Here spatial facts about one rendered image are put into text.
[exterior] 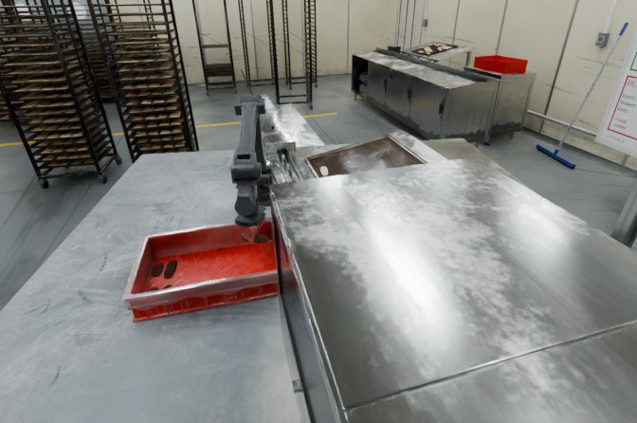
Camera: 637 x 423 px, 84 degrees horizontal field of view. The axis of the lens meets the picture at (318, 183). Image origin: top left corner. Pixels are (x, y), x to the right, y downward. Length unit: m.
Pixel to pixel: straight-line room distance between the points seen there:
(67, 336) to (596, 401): 1.21
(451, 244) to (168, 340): 0.83
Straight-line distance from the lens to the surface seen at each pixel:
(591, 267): 0.67
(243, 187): 1.04
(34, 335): 1.37
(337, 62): 9.04
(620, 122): 1.29
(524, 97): 5.03
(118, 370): 1.15
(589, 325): 0.57
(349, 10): 9.03
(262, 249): 1.38
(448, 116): 4.23
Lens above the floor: 1.66
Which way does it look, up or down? 27 degrees down
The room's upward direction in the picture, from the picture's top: 1 degrees counter-clockwise
